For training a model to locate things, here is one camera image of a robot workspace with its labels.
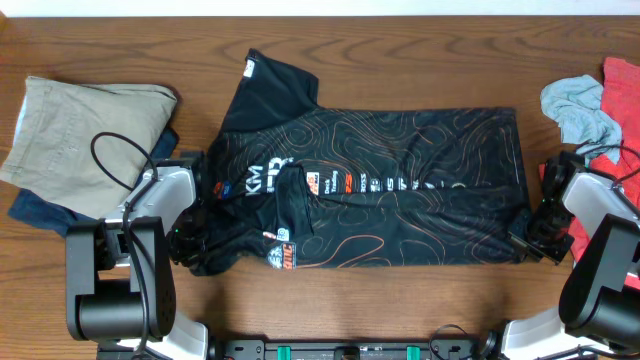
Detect folded beige trousers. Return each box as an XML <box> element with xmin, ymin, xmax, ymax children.
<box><xmin>1</xmin><ymin>77</ymin><xmax>177</xmax><ymax>218</ymax></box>

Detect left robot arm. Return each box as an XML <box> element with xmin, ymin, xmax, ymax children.
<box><xmin>65</xmin><ymin>153</ymin><xmax>209</xmax><ymax>359</ymax></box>

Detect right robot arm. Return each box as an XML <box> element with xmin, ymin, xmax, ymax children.
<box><xmin>474</xmin><ymin>151</ymin><xmax>639</xmax><ymax>359</ymax></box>

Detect light blue grey shirt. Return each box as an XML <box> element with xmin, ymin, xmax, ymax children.
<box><xmin>540</xmin><ymin>75</ymin><xmax>623</xmax><ymax>165</ymax></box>

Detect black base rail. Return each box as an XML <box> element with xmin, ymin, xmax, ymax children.
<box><xmin>96</xmin><ymin>324</ymin><xmax>601</xmax><ymax>360</ymax></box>

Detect red orange shirt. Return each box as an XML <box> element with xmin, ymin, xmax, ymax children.
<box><xmin>538</xmin><ymin>56</ymin><xmax>640</xmax><ymax>291</ymax></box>

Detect black printed cycling jersey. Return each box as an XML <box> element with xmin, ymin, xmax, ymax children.
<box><xmin>185</xmin><ymin>49</ymin><xmax>530</xmax><ymax>276</ymax></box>

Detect folded navy blue garment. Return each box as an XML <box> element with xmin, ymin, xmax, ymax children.
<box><xmin>8</xmin><ymin>127</ymin><xmax>179</xmax><ymax>237</ymax></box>

